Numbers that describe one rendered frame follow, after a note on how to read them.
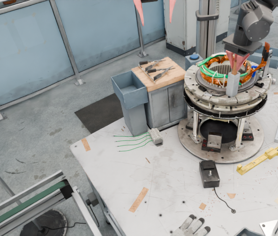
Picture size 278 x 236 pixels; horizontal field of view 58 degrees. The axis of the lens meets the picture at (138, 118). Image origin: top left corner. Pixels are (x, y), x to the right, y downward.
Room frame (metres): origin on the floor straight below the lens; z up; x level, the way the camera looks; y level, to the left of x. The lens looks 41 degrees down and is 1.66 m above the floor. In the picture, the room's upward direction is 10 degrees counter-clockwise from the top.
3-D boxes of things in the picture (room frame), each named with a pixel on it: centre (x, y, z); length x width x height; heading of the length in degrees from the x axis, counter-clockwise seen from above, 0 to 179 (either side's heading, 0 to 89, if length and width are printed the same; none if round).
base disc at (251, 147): (0.82, -0.37, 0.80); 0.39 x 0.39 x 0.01
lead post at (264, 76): (0.76, -0.49, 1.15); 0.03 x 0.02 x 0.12; 104
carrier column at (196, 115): (0.78, -0.24, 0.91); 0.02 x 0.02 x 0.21
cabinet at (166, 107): (0.99, -0.13, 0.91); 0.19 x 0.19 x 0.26; 17
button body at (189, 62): (1.11, -0.33, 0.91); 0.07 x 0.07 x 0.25; 8
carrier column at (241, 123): (0.69, -0.40, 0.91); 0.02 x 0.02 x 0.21
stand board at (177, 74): (1.00, -0.13, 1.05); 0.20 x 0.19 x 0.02; 107
